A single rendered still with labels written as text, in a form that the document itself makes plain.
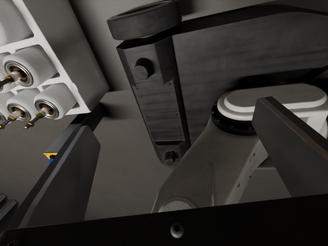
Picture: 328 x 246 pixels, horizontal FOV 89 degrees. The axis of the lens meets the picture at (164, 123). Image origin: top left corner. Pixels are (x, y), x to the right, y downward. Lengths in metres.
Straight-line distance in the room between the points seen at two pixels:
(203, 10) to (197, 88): 0.24
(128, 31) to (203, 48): 0.19
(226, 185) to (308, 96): 0.24
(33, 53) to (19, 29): 0.06
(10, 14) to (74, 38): 0.17
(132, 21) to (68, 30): 0.29
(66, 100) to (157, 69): 0.33
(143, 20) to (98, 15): 0.29
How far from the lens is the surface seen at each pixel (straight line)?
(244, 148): 0.36
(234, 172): 0.32
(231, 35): 0.47
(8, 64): 0.62
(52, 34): 0.63
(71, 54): 0.66
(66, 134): 0.75
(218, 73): 0.50
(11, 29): 0.59
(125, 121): 0.88
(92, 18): 0.71
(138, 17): 0.44
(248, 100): 0.40
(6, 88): 0.70
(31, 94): 0.73
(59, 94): 0.63
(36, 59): 0.61
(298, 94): 0.43
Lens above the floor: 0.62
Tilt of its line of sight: 48 degrees down
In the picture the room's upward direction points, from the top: 167 degrees counter-clockwise
